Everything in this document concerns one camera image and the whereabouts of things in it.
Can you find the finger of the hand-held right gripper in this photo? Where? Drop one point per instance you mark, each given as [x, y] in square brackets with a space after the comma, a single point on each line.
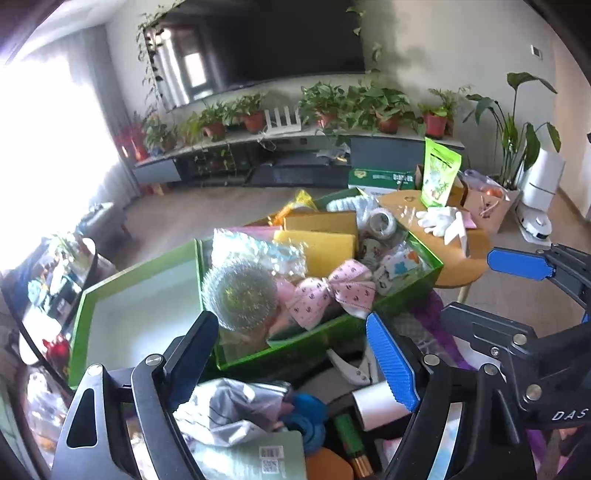
[485, 323]
[517, 264]

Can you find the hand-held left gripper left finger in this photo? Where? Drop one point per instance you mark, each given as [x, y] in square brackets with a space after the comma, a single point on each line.
[194, 360]

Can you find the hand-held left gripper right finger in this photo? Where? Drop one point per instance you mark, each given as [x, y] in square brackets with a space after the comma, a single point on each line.
[392, 364]

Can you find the steel wool scrubber packet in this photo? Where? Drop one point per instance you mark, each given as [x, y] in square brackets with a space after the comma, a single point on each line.
[240, 290]

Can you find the green cardboard box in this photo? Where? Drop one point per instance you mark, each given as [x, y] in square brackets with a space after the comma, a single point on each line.
[300, 341]

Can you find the yellow sponge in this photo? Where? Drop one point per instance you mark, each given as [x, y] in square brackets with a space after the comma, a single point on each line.
[323, 254]

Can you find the white hole punch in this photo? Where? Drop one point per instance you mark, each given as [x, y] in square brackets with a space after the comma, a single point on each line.
[353, 371]

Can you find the white robot vacuum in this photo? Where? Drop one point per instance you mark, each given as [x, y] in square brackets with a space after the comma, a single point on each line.
[533, 224]

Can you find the white paper roll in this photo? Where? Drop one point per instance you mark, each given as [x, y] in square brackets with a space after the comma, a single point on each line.
[378, 406]

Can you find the brown cardboard box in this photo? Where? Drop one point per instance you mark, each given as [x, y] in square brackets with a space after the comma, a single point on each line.
[494, 217]

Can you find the purple printed blanket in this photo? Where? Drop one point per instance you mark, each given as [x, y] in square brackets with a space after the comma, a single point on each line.
[429, 314]

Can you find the silver foil bag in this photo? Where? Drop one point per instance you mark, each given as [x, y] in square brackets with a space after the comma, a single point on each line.
[231, 408]

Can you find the green battery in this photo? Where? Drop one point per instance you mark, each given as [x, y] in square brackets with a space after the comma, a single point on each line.
[351, 434]

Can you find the green box lid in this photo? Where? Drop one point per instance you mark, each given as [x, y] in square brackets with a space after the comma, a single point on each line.
[138, 300]

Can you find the white air purifier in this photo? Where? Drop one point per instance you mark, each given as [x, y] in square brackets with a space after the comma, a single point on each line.
[547, 177]

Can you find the white glove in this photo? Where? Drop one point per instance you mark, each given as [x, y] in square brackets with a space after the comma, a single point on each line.
[436, 219]

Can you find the printed white baby sock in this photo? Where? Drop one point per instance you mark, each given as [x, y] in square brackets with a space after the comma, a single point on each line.
[397, 272]

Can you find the blue toy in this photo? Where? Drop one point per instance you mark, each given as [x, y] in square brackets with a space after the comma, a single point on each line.
[307, 415]

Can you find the pink printed ribbon bow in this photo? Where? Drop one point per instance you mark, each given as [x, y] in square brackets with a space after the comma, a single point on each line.
[323, 290]

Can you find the pink baby doll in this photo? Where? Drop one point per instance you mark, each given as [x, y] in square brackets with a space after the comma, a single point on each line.
[284, 295]

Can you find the pale green notebook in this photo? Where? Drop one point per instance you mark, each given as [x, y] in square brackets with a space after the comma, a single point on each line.
[249, 457]

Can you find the green snack bag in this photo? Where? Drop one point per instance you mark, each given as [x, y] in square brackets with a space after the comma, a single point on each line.
[441, 175]

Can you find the green patterned cloth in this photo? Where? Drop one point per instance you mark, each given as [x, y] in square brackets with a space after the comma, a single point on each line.
[374, 249]

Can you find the orange round pad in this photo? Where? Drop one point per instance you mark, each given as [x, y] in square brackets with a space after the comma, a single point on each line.
[330, 466]

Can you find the round wooden table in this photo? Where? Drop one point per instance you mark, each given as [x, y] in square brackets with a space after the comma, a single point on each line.
[401, 203]

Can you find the tall leafy floor plant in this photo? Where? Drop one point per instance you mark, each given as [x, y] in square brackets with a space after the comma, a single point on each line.
[508, 134]

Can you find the red ornament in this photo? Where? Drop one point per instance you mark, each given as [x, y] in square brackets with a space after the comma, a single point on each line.
[56, 355]

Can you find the tape roll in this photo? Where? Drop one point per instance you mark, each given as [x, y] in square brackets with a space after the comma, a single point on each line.
[382, 226]

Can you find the pink plastic tray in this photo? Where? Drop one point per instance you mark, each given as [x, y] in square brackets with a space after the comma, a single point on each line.
[258, 229]

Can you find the oval glass coffee table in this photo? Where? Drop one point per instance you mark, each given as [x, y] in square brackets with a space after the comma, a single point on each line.
[46, 295]

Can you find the green and white carton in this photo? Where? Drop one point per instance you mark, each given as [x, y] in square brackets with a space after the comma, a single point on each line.
[378, 180]

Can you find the grey ottoman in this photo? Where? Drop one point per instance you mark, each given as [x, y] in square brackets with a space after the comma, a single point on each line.
[104, 221]

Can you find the white towel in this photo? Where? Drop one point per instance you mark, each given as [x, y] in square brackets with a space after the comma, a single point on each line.
[351, 204]

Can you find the green plant in glass vase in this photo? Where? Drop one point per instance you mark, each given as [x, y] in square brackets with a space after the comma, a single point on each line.
[69, 247]

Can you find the orange packet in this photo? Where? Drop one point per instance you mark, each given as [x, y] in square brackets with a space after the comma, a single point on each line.
[284, 212]

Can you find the yellow plastic bag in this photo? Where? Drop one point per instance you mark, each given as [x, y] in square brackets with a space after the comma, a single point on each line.
[304, 201]

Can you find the row of potted plants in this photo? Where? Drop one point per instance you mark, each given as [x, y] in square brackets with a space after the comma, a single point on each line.
[383, 106]

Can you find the grey television cabinet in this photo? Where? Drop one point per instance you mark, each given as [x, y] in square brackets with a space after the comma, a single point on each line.
[295, 157]

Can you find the red berry branch vase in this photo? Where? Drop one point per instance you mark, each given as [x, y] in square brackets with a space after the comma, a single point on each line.
[131, 141]

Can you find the white sheer curtain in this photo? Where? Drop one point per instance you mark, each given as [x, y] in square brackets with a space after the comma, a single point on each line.
[37, 161]

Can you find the white picket fence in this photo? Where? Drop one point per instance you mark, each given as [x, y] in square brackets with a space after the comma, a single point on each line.
[282, 122]

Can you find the grey curtain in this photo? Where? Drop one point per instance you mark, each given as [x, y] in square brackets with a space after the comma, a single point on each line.
[106, 115]

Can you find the green trailing vine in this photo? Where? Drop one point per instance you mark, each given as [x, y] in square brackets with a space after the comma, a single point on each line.
[147, 55]

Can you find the black television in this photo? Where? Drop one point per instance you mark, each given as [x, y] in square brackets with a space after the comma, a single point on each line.
[258, 41]

